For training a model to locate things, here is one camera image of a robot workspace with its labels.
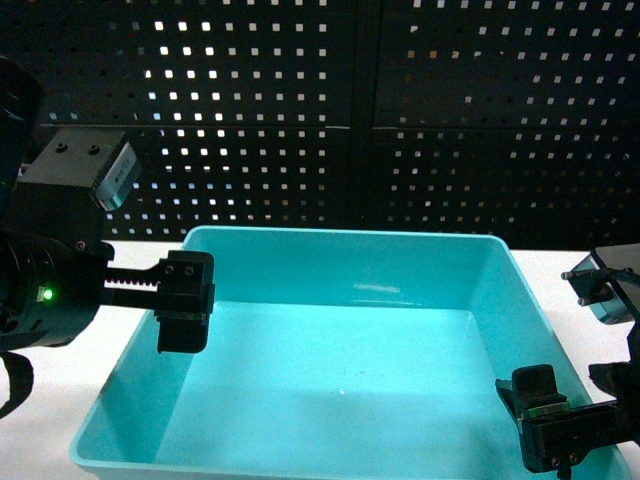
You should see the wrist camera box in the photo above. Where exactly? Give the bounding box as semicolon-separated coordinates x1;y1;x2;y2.
18;128;141;212
561;243;639;325

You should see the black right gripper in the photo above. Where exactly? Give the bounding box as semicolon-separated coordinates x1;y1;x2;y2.
495;322;639;473

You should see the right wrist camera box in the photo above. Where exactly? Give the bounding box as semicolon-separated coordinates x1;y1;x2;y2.
561;243;639;325

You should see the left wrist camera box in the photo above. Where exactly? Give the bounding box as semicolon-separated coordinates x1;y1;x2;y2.
18;128;141;212

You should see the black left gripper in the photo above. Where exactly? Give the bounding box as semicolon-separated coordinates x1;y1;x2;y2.
1;182;215;354

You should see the turquoise plastic tray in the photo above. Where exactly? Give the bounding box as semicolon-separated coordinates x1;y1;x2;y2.
70;226;590;479

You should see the black perforated metal panel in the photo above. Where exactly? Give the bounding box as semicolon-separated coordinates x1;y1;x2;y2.
1;1;639;250

